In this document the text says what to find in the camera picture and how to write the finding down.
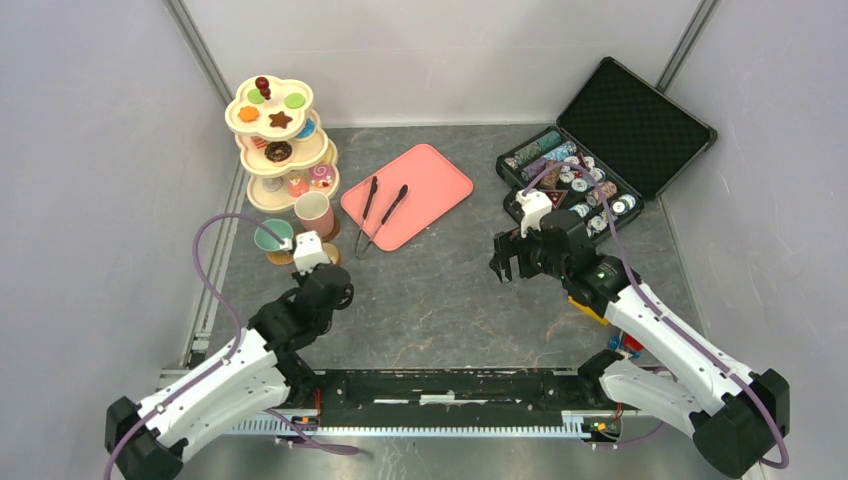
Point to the pink swirl cake toy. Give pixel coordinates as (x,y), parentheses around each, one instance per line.
(322,176)

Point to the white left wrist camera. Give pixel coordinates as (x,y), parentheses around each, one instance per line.
(308,252)

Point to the blue donut toy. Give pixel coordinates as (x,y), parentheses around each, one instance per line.
(307,131)

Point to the white cupcake toy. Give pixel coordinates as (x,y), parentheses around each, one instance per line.
(272,184)

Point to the dark brown round coaster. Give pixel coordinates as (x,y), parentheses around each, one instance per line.
(326,227)

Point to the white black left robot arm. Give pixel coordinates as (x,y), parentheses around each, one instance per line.
(259,369)

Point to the chocolate donut toy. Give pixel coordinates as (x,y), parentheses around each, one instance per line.
(278,151)

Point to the brown star cookie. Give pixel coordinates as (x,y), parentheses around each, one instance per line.
(280,120)

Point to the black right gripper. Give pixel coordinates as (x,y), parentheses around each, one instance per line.
(509,244)

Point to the orange flower cookie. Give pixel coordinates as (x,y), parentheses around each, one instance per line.
(248,114)

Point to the pink mug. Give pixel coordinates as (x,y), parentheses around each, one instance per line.
(312,205)

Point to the woven tan round coaster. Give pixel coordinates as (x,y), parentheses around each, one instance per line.
(280,258)

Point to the yellow toy block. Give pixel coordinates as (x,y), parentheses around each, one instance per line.
(588,311)

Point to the pink slice cake toy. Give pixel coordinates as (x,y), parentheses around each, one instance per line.
(259,143)

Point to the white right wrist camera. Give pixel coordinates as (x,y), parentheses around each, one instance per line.
(534,206)

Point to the red toy block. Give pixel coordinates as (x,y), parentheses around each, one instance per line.
(630,344)

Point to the small pink cupcake toy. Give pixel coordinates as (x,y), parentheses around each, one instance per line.
(297,186)

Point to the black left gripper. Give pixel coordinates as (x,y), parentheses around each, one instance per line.
(301,279)

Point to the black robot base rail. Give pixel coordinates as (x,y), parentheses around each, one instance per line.
(464,403)

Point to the black poker chip case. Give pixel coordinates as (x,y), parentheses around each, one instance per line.
(618,144)

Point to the pink serving tray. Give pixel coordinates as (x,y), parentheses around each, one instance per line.
(407,195)

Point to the teal green cup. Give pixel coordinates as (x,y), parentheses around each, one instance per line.
(273,236)

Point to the green round cookie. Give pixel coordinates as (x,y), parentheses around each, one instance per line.
(254,96)
(295,100)

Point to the orange round coaster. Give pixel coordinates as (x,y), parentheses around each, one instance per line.
(333,253)

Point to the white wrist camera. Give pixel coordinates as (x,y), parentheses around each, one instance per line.
(534,206)
(308,252)

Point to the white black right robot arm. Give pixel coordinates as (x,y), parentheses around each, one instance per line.
(735,416)

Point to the cream three-tier dessert stand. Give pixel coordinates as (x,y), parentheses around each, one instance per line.
(306,154)

